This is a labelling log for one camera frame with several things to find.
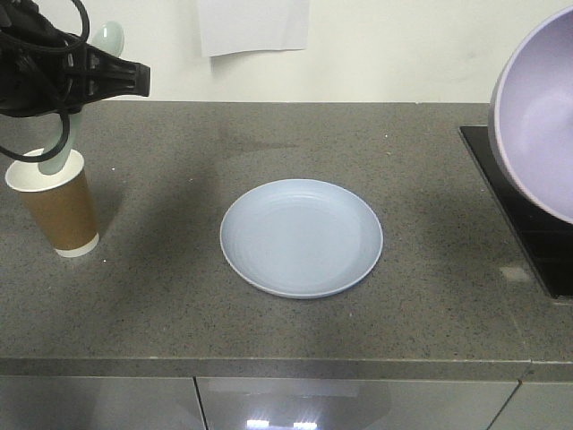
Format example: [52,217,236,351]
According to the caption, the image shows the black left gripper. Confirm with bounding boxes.
[1,1,150,117]

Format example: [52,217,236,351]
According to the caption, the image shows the purple plastic bowl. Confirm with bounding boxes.
[488,8,572,223]

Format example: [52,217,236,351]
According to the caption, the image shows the light blue round plate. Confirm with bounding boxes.
[219,179,384,299]

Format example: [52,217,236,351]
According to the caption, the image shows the black gas stove top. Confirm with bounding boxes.
[459,125,572,301]

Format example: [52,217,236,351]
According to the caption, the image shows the brown paper cup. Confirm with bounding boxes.
[4,150,99,258]

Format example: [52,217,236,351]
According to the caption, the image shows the mint green plastic spoon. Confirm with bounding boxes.
[37,21,125,176]

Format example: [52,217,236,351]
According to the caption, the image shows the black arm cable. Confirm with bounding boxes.
[0,0,90,163]

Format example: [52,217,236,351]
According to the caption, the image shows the white paper sheet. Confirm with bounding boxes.
[198,0,310,57]

